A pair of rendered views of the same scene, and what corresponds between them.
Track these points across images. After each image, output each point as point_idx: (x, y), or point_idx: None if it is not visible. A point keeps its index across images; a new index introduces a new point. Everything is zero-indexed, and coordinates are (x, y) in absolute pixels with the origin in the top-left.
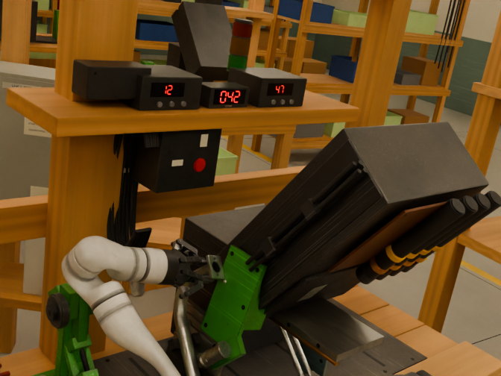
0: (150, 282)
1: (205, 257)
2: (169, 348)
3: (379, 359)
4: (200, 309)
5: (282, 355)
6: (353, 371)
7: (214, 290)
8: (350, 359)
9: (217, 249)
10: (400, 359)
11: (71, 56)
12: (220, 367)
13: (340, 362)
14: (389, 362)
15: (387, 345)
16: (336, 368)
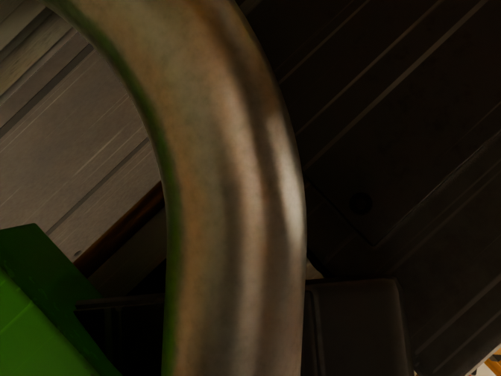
0: None
1: (467, 107)
2: None
3: (67, 221)
4: (32, 49)
5: (55, 54)
6: (8, 207)
7: (70, 353)
8: (61, 182)
9: (464, 259)
10: (74, 242)
11: None
12: None
13: (42, 174)
14: (58, 236)
15: (122, 207)
16: (13, 179)
